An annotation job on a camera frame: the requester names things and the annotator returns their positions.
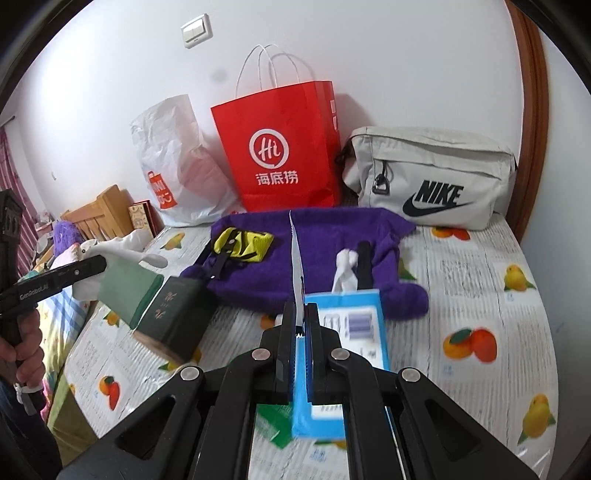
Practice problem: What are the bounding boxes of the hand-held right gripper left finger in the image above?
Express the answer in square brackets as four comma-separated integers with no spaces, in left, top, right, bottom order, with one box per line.
[58,301,298,480]

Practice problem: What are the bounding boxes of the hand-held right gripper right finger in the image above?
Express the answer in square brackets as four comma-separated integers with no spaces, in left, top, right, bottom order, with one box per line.
[305,302,539,480]

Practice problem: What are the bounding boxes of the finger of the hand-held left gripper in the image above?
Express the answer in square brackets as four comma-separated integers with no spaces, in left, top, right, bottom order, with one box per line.
[46,256,108,291]

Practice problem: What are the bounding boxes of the white and green cloth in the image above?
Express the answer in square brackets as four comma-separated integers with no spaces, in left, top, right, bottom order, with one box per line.
[74,230,168,329]

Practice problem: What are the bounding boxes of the green wipe packet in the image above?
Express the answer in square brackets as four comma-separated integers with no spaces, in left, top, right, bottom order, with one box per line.
[255,402,296,449]

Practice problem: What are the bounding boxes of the fruit print packet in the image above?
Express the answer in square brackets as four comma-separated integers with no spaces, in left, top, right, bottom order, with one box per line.
[287,210,305,340]

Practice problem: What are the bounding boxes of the white tissue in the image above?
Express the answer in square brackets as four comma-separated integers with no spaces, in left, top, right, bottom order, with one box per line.
[330,248,361,294]

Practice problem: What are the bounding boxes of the black watch strap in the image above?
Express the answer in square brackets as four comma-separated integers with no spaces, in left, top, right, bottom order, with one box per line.
[355,241,374,292]
[193,249,232,283]

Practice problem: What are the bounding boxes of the yellow mesh bag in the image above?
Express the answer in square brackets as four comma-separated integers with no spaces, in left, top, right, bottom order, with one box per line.
[212,226,274,263]

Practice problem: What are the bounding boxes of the person's left hand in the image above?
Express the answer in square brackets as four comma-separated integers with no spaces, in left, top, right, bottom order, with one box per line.
[0,307,47,388]

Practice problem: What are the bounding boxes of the white flower print plush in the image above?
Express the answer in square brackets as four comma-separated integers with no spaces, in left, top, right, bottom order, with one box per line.
[48,240,93,271]

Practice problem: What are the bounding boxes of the purple fluffy toy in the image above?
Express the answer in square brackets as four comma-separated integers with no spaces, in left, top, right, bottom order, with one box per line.
[52,220,81,252]

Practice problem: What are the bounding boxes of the blue tissue pack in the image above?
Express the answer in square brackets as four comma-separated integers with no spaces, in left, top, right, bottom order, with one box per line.
[291,288,393,439]

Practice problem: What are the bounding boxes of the wooden headboard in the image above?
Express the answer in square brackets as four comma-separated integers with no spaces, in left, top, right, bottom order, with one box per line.
[60,185,134,241]

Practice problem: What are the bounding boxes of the patterned book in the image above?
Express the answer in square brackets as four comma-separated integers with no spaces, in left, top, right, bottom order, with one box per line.
[128,200,160,238]

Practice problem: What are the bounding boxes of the dark green tin box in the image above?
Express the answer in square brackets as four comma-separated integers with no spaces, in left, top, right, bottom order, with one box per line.
[134,276,218,363]

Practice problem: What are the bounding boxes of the purple towel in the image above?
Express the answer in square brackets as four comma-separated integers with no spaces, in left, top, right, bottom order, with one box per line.
[180,208,430,320]

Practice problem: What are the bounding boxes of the striped pink curtain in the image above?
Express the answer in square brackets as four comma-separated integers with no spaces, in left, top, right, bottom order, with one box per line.
[0,124,38,264]

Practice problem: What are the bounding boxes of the green blanket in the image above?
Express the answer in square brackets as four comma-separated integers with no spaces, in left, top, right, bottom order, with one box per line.
[46,364,95,441]

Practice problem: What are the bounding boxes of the person's dark clothing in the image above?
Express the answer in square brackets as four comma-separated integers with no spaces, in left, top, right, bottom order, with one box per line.
[0,383,63,480]

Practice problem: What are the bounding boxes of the white plastic shopping bag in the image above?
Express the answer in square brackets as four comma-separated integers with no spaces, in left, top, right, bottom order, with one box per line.
[130,95,241,227]

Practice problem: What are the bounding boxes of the fruit print tablecloth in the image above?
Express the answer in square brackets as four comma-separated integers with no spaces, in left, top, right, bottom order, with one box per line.
[62,215,559,480]

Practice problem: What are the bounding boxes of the grey waist bag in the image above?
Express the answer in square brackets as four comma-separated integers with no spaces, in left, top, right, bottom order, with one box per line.
[336,126,518,230]

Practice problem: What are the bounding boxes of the red paper bag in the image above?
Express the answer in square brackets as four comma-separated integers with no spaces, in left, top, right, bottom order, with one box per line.
[211,44,342,213]

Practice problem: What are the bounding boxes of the white light switch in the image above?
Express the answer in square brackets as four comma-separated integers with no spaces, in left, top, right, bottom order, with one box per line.
[180,14,214,49]

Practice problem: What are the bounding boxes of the brown wooden door frame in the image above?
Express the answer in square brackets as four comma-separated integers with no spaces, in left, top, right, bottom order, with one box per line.
[505,0,550,247]

